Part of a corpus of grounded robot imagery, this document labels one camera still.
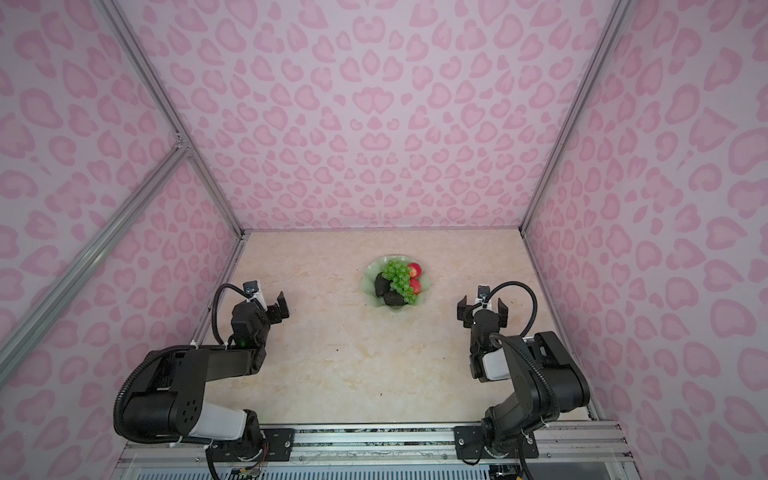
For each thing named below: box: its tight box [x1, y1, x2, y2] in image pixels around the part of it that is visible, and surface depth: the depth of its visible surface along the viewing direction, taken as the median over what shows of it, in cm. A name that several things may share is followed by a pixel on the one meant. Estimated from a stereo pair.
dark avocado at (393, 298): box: [384, 290, 408, 307], surface depth 97 cm
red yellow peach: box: [408, 262, 422, 279], surface depth 100 cm
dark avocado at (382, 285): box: [374, 272, 393, 298], surface depth 100 cm
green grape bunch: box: [382, 259, 418, 305], surface depth 97 cm
